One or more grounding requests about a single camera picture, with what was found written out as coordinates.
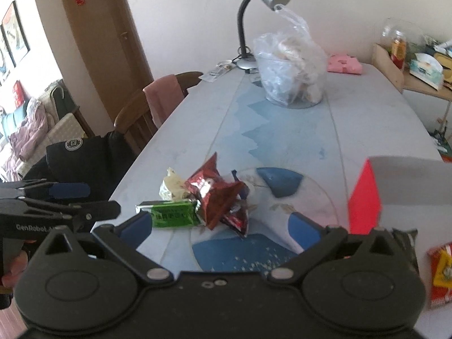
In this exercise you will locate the small red snack packet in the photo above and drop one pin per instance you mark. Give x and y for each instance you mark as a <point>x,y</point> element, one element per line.
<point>238,220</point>

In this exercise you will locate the white wooden cabinet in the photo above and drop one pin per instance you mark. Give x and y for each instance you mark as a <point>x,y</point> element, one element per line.
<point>392,67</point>

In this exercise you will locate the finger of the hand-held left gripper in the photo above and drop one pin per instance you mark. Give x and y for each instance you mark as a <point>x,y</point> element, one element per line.
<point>69,190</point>
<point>102,210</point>

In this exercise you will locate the glass jar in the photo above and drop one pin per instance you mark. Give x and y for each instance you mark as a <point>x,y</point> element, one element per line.
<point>413,31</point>

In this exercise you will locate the clear plastic bag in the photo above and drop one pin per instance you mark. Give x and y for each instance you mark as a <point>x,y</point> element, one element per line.
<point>289,70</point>

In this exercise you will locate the wooden chair with towel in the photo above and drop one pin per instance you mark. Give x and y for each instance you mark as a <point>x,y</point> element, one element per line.
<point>130,120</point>

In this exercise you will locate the red cardboard box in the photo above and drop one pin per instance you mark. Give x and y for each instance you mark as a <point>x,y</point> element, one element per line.
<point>363,204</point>

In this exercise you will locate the dark framed wall picture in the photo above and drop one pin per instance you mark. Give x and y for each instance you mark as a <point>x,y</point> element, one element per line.
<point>14,35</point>

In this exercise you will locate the brown red cookie packet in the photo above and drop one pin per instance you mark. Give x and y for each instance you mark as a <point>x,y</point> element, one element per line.
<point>215,197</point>

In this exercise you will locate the large red snack packet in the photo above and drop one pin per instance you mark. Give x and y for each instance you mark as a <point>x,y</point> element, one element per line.
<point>441,272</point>

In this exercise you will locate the person's left hand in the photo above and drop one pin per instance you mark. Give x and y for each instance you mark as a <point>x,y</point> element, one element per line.
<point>16,266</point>

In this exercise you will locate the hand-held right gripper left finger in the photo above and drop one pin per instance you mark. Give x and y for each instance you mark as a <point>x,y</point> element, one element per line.
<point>136,229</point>

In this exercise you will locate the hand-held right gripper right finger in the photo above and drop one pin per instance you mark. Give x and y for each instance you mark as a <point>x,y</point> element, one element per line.
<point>303,231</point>

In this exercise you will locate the pink towel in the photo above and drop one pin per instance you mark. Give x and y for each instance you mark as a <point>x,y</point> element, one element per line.
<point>162,99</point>

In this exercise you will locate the lilac garment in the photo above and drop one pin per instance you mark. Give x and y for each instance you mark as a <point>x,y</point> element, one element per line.
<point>30,130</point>

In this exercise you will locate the black jacket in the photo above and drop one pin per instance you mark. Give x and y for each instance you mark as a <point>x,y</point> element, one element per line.
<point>88,162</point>

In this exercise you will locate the beige sofa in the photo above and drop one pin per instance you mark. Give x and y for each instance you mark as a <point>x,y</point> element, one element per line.
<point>63,127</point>

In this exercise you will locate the cream snack packet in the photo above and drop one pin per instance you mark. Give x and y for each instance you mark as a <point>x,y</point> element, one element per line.
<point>173,187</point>

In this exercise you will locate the small white paper packet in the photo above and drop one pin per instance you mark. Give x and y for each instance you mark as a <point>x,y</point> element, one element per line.
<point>215,71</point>

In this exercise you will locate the pink cloth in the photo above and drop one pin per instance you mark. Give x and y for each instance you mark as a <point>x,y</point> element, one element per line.
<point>344,64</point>

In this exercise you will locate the green white tissue box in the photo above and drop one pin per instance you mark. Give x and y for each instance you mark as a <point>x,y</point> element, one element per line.
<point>425,70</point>

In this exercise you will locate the wooden door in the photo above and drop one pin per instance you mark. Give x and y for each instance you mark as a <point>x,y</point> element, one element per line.
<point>102,53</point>

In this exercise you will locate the green snack packet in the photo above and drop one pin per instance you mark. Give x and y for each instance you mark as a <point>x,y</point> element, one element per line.
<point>169,215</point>

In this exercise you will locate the orange drink bottle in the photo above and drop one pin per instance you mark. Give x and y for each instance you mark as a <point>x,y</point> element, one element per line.
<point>398,51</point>

